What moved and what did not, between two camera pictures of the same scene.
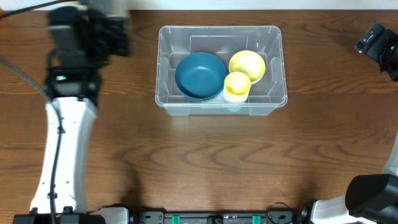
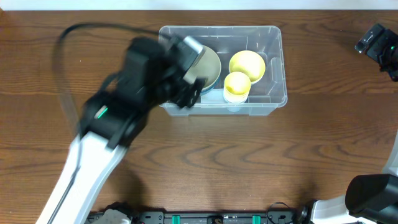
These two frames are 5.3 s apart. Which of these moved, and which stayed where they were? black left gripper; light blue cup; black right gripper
Moved: black left gripper
Stayed: light blue cup; black right gripper
